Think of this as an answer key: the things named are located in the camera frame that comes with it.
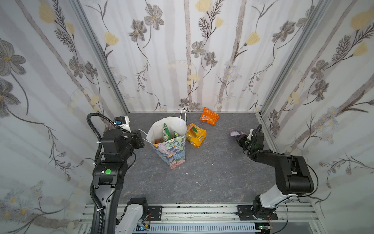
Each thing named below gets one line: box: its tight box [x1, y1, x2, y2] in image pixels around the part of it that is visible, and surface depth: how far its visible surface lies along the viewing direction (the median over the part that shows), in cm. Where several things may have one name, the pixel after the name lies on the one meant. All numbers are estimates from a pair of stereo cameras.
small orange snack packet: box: [199, 107, 221, 127], surface depth 117 cm
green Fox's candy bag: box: [163, 123, 171, 141], surface depth 84 cm
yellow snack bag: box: [186, 122, 207, 148], surface depth 102 cm
